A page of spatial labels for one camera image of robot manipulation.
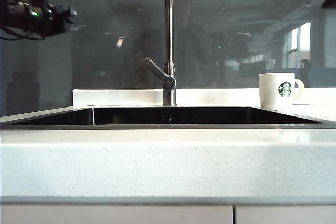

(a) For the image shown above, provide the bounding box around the black undermount sink basin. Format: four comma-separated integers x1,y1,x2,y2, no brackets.
0,106,336,131

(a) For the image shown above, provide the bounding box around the narrow beige cabinet door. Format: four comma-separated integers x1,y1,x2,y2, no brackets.
235,206,336,224

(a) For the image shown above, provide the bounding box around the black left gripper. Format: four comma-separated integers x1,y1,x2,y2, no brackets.
43,5,80,36

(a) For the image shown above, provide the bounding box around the steel faucet lever handle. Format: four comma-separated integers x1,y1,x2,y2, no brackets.
144,58,177,90

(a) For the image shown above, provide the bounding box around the white countertop backsplash ledge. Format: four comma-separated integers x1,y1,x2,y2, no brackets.
71,87,336,108

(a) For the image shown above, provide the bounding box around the wide beige cabinet door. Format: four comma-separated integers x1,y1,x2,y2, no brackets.
0,205,233,224

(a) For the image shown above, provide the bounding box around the white Starbucks logo mug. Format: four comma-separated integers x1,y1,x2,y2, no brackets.
258,72,305,110

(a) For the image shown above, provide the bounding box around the steel gooseneck kitchen faucet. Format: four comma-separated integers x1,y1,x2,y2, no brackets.
154,0,179,107

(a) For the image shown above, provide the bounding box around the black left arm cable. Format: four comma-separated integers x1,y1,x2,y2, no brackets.
0,25,44,41

